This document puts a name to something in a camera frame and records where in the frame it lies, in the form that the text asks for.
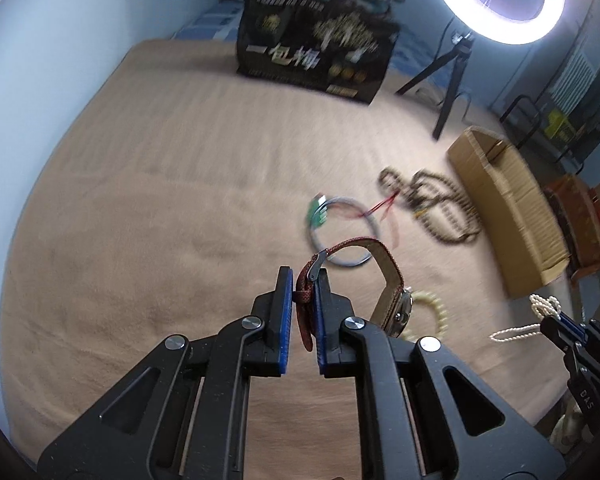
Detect green tag with red string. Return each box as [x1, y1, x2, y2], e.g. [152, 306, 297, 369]
[306, 194, 327, 230]

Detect white pearl necklace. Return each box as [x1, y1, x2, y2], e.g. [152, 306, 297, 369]
[488, 292, 563, 344]

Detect white ring light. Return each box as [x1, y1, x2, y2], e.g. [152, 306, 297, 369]
[443, 0, 566, 46]

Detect blue-grey bangle ring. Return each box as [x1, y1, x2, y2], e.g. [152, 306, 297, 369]
[306, 197, 385, 267]

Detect brown wooden bead necklace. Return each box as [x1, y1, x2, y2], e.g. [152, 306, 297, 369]
[378, 167, 484, 247]

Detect cardboard box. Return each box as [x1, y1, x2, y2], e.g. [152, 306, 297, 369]
[446, 126, 569, 298]

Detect black tripod stand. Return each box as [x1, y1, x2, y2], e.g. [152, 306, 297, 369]
[395, 31, 477, 141]

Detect black metal rack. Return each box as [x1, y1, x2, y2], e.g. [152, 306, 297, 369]
[500, 93, 543, 150]

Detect orange covered stool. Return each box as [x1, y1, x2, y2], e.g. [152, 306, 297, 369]
[544, 174, 600, 284]

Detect hanging clothes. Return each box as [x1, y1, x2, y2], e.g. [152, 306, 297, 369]
[543, 41, 600, 165]

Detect blue checkered bedsheet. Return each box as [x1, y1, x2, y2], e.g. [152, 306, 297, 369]
[172, 0, 245, 42]

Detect red strap wristwatch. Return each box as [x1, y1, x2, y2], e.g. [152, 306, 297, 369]
[294, 236, 413, 352]

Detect cream bead bracelet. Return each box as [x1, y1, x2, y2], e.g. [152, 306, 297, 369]
[404, 289, 451, 342]

